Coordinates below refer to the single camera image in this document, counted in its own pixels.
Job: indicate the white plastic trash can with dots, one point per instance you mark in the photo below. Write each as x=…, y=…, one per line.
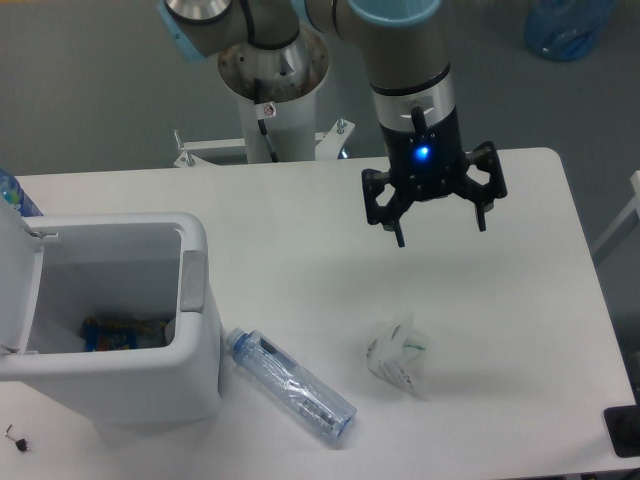
x=112, y=315

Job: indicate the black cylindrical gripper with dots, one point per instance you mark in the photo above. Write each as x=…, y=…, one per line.
x=421, y=150

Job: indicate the white frame at right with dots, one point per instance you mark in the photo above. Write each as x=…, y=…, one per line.
x=620, y=227

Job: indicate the colourful snack wrapper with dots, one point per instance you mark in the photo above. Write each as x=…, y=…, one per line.
x=113, y=335

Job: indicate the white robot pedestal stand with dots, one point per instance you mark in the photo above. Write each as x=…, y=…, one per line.
x=275, y=91

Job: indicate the blue labelled bottle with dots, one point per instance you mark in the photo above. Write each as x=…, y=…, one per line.
x=15, y=195

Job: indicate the clear plastic water bottle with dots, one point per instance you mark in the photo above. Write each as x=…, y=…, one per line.
x=321, y=408

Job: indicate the black device at edge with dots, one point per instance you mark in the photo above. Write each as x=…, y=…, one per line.
x=623, y=426

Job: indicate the small black binder clip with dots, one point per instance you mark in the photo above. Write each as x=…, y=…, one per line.
x=20, y=443

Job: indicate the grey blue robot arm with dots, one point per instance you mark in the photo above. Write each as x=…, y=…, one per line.
x=402, y=44

